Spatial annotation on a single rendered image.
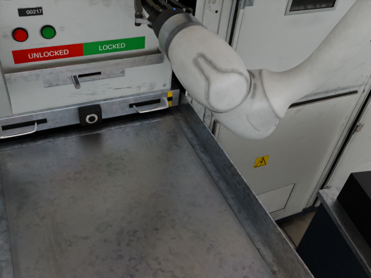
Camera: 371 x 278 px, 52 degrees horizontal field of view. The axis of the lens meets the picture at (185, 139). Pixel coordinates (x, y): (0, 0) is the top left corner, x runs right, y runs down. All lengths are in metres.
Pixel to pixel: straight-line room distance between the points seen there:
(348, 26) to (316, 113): 0.87
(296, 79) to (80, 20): 0.51
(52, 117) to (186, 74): 0.54
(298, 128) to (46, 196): 0.95
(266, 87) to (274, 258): 0.38
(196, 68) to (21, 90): 0.55
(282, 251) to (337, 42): 0.44
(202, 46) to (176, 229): 0.43
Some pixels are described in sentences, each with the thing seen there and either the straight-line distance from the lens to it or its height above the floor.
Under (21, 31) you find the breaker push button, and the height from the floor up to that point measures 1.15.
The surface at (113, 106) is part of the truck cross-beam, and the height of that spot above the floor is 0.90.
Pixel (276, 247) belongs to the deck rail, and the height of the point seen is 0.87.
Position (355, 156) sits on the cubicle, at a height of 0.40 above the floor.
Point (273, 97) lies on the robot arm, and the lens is 0.71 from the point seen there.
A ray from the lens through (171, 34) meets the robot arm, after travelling 0.70.
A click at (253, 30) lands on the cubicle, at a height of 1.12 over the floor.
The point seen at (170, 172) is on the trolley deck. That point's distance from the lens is 0.99.
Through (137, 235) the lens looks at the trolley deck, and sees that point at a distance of 0.87.
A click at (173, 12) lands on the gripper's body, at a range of 0.76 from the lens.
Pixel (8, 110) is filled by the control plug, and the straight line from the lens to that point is 0.93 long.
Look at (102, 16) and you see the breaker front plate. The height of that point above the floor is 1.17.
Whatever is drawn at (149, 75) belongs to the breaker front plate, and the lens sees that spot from 1.09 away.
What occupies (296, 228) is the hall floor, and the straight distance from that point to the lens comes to 2.07.
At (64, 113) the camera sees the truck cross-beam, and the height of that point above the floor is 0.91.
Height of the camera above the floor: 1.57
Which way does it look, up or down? 42 degrees down
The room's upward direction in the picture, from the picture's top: 7 degrees clockwise
